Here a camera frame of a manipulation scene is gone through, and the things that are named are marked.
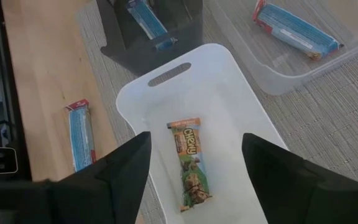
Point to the dark smoky plastic bin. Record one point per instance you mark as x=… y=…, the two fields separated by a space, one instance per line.
x=135 y=54

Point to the black two-lens camera module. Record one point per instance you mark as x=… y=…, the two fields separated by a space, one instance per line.
x=0 y=160

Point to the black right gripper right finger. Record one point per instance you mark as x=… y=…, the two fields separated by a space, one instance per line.
x=291 y=186

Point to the black table edge frame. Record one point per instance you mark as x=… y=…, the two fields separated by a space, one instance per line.
x=11 y=93

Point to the white plastic bin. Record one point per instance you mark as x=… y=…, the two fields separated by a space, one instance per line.
x=216 y=93

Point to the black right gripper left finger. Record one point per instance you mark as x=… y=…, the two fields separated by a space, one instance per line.
x=113 y=186

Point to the clear plastic bin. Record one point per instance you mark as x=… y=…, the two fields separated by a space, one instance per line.
x=278 y=82

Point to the orange green Chewy granola bar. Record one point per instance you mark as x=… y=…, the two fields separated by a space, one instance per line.
x=192 y=161

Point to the blue red-ended granola bar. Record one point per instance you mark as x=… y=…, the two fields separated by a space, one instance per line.
x=148 y=19
x=297 y=31
x=81 y=140

